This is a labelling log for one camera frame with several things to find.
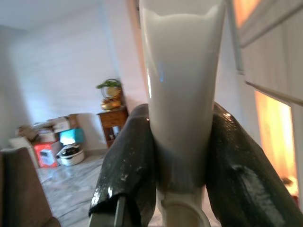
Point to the black wrapped right gripper right finger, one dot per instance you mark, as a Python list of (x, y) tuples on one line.
[(243, 170)]

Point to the black wrapped right gripper left finger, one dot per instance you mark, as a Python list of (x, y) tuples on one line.
[(127, 160)]

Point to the wooden side table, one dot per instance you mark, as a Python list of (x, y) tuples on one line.
[(113, 120)]

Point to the white rice cooker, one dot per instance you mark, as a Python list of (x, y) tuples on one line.
[(70, 154)]

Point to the teal printed box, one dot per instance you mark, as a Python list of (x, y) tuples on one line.
[(72, 136)]

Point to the gold ornament with green plant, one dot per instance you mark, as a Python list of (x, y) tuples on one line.
[(110, 97)]

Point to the open brown cardboard box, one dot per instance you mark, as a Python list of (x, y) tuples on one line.
[(63, 123)]

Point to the red appliance box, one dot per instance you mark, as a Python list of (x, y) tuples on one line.
[(45, 154)]

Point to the crumpled brown cardboard box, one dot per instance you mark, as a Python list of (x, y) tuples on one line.
[(27, 133)]

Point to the brown fabric sofa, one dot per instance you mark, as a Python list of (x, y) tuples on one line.
[(21, 189)]

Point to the white framed window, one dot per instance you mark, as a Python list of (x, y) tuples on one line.
[(274, 59)]

